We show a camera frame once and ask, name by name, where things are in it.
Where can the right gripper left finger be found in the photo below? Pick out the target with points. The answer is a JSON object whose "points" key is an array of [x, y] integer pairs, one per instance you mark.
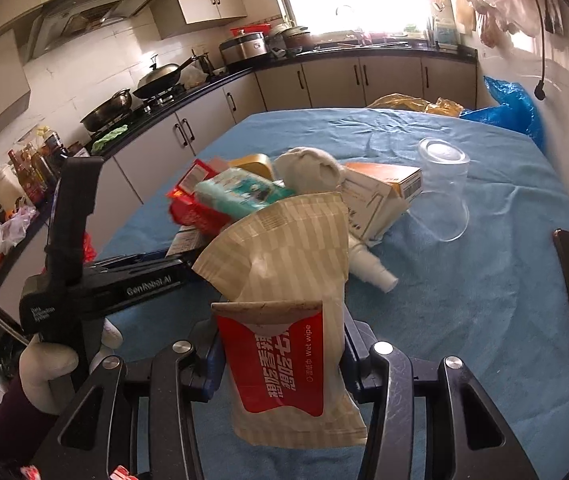
{"points": [[135, 420]]}

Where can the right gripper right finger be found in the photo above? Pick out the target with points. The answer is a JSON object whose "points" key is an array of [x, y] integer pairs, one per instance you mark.
{"points": [[467, 437]]}

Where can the white spray bottle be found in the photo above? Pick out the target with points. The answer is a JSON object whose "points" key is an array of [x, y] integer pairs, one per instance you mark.
{"points": [[368, 267]]}

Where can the beige red paper bag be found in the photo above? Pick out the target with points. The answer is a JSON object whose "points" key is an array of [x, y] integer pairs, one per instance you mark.
{"points": [[281, 272]]}

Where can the red snack packet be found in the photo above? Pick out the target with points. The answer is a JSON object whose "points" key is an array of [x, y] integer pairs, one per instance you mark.
{"points": [[186, 210]]}

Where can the clear plastic cup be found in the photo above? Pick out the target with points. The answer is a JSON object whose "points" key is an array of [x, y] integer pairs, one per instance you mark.
{"points": [[440, 206]]}

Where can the white orange carton box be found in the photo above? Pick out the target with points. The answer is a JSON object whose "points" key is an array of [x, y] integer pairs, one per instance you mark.
{"points": [[376, 195]]}

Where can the teal tissue pack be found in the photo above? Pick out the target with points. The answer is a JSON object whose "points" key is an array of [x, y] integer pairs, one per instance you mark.
{"points": [[238, 193]]}

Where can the yellow box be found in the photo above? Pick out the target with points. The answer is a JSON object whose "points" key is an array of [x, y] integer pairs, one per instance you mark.
{"points": [[259, 164]]}

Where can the lower kitchen cabinets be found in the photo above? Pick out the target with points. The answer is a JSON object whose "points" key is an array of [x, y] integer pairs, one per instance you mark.
{"points": [[136, 167]]}

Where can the white gloved left hand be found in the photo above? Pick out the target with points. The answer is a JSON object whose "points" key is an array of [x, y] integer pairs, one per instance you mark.
{"points": [[41, 365]]}

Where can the blue table cloth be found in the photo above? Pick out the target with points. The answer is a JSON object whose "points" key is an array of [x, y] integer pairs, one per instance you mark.
{"points": [[495, 297]]}

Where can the sauce bottles group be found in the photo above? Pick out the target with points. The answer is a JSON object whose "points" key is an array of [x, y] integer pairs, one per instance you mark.
{"points": [[37, 160]]}

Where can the green cloth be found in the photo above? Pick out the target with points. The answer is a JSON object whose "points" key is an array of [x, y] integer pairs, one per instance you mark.
{"points": [[100, 144]]}

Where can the black frying pan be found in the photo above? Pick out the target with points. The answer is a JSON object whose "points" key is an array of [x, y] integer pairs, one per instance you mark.
{"points": [[114, 108]]}

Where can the black wok with lid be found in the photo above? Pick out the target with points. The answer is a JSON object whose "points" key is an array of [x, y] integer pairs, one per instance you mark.
{"points": [[160, 79]]}

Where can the yellow plastic bag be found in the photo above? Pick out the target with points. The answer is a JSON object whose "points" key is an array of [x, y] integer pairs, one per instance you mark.
{"points": [[399, 101]]}

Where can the range hood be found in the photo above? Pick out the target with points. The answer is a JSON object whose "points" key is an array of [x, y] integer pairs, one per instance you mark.
{"points": [[62, 21]]}

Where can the blue plastic bag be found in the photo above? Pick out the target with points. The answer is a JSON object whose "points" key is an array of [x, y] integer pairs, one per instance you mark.
{"points": [[514, 110]]}

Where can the upper wall cabinet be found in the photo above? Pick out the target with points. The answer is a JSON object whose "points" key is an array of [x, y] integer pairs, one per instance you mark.
{"points": [[177, 17]]}

